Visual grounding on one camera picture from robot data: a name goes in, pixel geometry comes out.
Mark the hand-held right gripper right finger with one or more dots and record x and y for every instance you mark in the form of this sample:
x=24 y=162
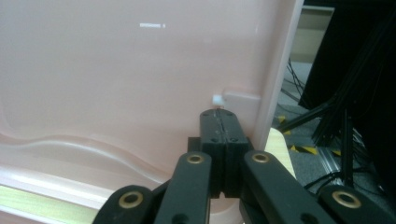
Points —
x=233 y=133

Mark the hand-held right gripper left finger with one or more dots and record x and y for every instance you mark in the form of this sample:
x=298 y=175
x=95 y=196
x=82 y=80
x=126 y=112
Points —
x=214 y=133

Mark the pink storage box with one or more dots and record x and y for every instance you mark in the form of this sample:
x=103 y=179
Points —
x=124 y=77

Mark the yellow black floor tape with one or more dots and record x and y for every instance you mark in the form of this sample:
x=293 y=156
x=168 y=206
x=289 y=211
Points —
x=282 y=119
x=303 y=150

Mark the black metal stand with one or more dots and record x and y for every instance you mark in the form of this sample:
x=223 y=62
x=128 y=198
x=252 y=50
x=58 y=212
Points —
x=347 y=140

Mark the beige wooden desk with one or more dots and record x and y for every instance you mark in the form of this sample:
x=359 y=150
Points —
x=311 y=34

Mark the black curtain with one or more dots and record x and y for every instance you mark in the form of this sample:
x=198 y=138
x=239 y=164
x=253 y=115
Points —
x=342 y=46

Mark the aluminium floor rail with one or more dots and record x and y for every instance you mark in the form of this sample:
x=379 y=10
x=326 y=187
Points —
x=331 y=160

